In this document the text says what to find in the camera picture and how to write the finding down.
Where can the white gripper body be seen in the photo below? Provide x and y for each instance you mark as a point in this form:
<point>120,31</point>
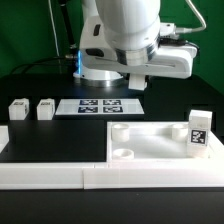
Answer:
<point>125,46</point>

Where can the white square tabletop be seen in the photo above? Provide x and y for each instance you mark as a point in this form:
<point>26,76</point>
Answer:
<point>145,141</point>

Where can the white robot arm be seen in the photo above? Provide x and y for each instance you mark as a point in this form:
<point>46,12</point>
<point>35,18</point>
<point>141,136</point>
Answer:
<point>140,10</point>

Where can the white U-shaped obstacle fence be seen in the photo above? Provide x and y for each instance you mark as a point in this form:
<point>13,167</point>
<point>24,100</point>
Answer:
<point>119,174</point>

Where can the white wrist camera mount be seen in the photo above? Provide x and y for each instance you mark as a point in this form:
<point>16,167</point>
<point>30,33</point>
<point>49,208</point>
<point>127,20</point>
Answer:
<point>168,31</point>

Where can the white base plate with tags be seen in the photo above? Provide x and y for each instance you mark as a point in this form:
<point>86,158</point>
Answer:
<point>99,107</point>

